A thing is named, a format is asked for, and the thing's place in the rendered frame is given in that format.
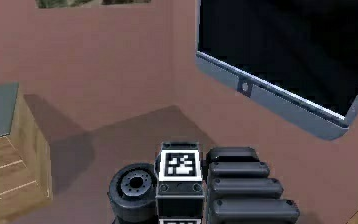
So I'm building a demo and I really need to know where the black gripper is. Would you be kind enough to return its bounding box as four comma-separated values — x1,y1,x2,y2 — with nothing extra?
107,162,159,224

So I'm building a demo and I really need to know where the wooden chest of drawers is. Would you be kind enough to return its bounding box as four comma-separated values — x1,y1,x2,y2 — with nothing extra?
0,82,54,224

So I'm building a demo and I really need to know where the grey framed television set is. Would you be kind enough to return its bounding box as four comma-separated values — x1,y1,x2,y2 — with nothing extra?
195,0,358,141

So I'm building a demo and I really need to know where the framed picture on wall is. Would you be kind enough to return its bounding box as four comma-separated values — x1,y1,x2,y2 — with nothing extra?
35,0,153,9

